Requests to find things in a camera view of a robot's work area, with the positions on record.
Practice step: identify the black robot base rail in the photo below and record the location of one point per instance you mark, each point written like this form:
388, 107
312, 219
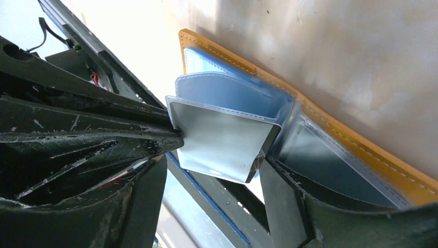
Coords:
209, 211

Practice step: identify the orange leather card holder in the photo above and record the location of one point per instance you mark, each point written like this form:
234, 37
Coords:
310, 142

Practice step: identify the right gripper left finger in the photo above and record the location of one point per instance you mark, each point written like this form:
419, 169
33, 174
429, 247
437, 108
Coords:
123, 214

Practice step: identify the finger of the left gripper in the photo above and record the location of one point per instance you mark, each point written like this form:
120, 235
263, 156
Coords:
49, 153
27, 77

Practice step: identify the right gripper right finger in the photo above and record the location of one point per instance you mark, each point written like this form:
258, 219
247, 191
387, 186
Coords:
303, 213

